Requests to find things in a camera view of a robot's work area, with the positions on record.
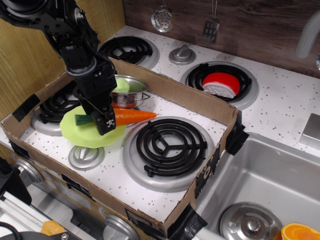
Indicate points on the light green plastic plate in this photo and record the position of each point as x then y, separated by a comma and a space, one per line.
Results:
87, 135

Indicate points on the back right black burner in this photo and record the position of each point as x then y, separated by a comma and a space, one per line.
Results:
249, 89

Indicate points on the silver faucet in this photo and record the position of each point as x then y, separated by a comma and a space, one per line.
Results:
308, 36

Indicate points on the silver oven knob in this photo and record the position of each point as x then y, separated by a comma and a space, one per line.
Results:
28, 174
118, 229

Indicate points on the orange toy carrot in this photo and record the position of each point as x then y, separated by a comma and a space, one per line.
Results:
123, 116

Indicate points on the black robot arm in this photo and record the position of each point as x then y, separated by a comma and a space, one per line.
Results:
66, 28

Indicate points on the green toy vegetable in pot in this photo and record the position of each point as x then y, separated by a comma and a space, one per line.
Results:
122, 86

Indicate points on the back left black burner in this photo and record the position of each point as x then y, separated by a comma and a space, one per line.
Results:
132, 49

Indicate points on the front left black burner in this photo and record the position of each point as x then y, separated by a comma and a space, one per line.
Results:
47, 116

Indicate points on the silver oven knob right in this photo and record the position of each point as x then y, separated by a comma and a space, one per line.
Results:
118, 229

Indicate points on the red white toy cheese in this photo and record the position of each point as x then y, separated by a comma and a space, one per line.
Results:
221, 84

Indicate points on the hanging silver spatula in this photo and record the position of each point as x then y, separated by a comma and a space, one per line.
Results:
211, 26

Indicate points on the black burner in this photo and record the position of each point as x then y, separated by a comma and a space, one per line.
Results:
166, 154
249, 89
132, 49
47, 116

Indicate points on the hanging silver strainer ladle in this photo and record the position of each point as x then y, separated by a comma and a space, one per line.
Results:
163, 18

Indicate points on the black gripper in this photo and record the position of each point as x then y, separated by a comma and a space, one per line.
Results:
95, 78

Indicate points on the small steel pot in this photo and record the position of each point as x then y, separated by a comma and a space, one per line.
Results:
135, 97

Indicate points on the brown cardboard fence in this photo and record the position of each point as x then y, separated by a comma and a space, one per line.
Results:
154, 213

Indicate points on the orange slice toy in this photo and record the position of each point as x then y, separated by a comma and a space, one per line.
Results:
297, 231

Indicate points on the silver oven knob left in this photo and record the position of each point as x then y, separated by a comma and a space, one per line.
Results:
28, 174

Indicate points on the silver pot lid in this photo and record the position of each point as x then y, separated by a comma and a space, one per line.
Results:
248, 221

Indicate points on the back silver stove knob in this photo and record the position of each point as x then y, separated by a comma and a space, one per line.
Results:
182, 55

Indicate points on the front right black burner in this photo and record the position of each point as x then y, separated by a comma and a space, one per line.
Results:
166, 154

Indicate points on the steel sink basin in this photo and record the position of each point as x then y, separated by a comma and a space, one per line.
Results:
265, 172

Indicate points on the front silver stove knob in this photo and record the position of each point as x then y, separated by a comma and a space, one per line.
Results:
85, 158

